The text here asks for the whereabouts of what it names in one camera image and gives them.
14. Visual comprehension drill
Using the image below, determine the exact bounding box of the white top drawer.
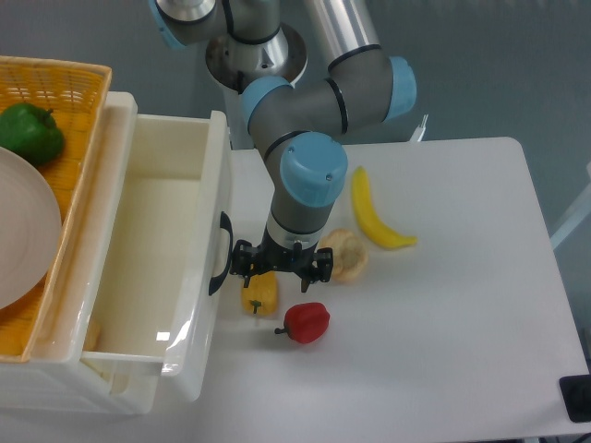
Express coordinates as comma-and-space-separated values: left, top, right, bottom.
83, 111, 232, 402

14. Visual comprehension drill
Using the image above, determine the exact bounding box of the pale pink plate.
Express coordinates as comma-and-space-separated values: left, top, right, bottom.
1, 149, 62, 308

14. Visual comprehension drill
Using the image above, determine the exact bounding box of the green bell pepper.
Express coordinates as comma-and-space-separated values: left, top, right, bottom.
1, 102, 65, 166

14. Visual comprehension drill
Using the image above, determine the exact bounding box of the black device at edge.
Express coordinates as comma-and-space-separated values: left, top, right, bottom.
559, 375, 591, 423

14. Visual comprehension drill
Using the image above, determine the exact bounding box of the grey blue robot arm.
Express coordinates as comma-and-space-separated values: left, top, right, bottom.
150, 1, 416, 288

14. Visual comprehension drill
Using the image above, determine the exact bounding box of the yellow banana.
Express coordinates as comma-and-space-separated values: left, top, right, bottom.
350, 166, 417, 250

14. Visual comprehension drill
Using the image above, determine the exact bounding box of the white drawer cabinet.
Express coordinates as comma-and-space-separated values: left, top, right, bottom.
1, 92, 138, 413

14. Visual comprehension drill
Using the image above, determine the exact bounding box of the lower white drawer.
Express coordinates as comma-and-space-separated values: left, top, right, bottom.
82, 357, 162, 414

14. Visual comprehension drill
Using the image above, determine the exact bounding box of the red bell pepper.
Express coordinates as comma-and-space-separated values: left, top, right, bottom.
274, 302, 331, 344

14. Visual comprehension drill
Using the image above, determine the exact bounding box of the white drawer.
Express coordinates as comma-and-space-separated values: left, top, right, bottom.
83, 111, 232, 402
82, 357, 162, 414

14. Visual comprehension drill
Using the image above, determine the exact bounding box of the bread roll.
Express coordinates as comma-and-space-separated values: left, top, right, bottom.
319, 228, 368, 282

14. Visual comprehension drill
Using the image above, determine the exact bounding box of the yellow bell pepper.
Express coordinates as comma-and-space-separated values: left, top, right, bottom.
240, 271, 279, 316

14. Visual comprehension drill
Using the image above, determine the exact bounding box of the orange woven basket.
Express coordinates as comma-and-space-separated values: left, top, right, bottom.
1, 55, 112, 364

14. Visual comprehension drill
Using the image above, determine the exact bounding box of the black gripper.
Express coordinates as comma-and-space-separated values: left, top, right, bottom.
230, 230, 333, 293

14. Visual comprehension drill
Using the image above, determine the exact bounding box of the tan bread in drawer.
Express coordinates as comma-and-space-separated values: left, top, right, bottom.
82, 318, 102, 352

